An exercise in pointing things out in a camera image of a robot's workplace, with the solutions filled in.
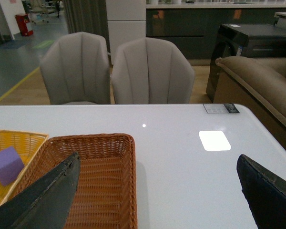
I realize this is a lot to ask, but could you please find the brown sofa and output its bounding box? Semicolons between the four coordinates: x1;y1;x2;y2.
213;56;286;150

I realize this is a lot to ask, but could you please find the dark counter cabinet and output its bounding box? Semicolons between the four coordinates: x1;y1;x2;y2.
146;3;286;60

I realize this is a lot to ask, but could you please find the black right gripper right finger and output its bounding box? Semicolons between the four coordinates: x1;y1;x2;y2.
236;154;286;229

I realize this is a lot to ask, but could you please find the brown wicker basket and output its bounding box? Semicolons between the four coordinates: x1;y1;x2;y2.
11;134;138;229

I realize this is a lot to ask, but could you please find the red box on floor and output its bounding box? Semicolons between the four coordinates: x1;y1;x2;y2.
15;13;33;36

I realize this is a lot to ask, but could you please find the yellow wicker basket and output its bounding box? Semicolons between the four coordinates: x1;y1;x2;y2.
0;130;49;206

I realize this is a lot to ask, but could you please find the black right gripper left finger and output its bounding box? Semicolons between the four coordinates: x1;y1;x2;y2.
0;152;81;229

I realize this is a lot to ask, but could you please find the grey curtain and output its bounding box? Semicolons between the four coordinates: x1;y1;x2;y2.
63;0;110;50

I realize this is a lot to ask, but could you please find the grey chair right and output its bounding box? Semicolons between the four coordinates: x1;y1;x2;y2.
111;38;195;104

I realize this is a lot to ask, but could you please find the grey chair left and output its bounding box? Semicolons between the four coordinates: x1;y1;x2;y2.
40;32;111;105

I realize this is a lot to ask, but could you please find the black appliance box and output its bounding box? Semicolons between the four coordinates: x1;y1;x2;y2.
206;24;286;101

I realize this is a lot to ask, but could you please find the grey chair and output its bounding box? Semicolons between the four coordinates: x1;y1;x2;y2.
40;32;111;105
111;38;195;104

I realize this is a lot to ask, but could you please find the table label sticker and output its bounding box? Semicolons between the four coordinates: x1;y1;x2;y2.
203;103;239;114

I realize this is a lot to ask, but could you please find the purple foam cube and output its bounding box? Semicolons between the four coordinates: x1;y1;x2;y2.
0;146;24;186

